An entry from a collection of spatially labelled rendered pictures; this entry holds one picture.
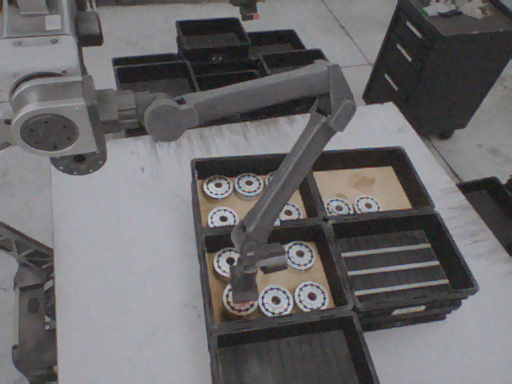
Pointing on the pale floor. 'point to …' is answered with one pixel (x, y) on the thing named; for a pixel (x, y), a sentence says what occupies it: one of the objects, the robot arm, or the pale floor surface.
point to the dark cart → (439, 65)
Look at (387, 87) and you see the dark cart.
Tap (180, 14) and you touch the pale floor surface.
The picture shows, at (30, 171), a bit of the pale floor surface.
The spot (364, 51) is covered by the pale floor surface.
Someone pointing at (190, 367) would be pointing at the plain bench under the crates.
